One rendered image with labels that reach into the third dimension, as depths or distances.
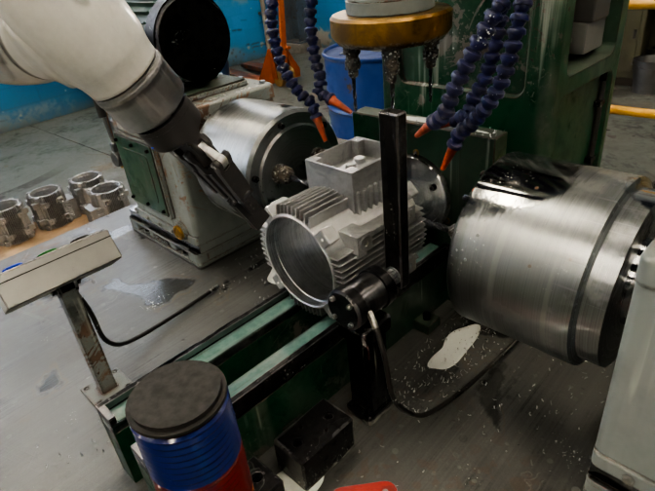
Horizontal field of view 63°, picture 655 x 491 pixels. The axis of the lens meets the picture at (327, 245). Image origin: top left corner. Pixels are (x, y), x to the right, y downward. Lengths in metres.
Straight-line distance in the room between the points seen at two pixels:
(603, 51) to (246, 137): 0.68
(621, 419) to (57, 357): 0.93
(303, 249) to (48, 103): 5.70
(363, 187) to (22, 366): 0.73
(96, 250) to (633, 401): 0.73
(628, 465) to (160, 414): 0.56
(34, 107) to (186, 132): 5.80
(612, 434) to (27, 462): 0.81
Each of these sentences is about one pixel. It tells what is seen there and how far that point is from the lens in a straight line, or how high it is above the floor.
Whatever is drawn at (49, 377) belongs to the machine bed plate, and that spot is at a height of 0.80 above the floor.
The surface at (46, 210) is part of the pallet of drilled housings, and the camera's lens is 3.31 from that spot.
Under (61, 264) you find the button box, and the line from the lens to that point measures 0.86.
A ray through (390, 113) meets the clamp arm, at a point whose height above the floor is 1.25.
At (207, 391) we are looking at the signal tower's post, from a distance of 0.33.
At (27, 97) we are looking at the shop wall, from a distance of 6.41.
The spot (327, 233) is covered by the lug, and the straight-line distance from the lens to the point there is 0.73.
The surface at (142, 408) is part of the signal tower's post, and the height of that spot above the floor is 1.22.
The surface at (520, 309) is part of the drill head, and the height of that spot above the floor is 1.03.
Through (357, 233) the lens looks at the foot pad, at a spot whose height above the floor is 1.08.
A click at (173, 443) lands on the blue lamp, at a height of 1.21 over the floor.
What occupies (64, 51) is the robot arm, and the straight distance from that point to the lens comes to 0.60.
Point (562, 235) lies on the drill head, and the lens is 0.65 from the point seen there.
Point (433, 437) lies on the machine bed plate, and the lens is 0.83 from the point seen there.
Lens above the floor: 1.44
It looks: 31 degrees down
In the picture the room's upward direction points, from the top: 6 degrees counter-clockwise
